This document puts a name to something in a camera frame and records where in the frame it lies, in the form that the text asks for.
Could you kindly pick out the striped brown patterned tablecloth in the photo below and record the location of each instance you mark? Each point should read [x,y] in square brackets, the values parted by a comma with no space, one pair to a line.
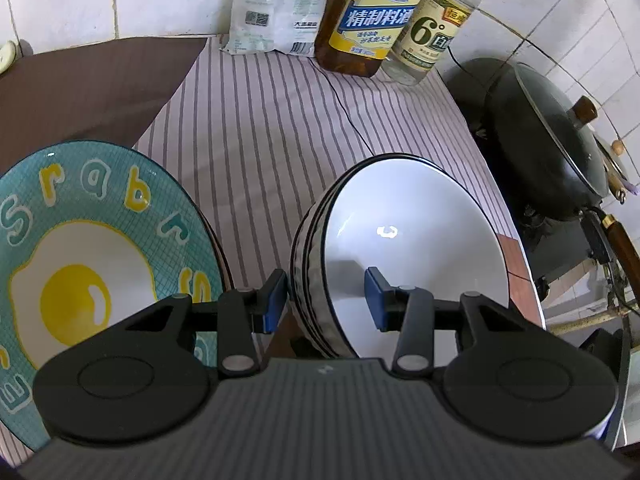
[260,125]

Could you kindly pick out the blue plate with egg print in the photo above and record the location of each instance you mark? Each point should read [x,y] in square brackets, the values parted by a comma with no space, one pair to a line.
[100,240]

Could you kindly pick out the large white ribbed bowl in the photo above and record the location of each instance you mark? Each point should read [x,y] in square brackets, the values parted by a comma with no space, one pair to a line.
[297,270]

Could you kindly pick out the black wok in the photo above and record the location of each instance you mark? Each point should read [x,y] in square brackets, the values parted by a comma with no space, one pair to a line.
[500,135]

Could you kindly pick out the clear vinegar bottle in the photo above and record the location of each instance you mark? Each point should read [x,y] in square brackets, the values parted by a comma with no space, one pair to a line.
[430,35]

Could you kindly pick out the gas stove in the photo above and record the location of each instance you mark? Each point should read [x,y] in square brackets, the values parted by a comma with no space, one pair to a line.
[560,245]

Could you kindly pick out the white plastic seasoning bag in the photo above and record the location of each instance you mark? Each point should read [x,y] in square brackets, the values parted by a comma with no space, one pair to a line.
[270,10]

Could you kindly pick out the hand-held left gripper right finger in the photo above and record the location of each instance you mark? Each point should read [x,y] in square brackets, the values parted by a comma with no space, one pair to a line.
[372,300]

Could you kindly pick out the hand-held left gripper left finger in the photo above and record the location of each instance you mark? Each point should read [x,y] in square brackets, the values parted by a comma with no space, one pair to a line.
[277,305]

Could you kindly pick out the yellow label cooking wine bottle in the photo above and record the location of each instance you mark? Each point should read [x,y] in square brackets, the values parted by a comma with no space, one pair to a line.
[370,20]

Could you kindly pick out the glass wok lid wooden knob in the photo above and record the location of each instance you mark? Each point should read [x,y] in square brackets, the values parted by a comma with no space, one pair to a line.
[555,130]

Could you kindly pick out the small white ribbed bowl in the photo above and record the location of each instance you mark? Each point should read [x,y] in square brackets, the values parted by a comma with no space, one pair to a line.
[425,220]

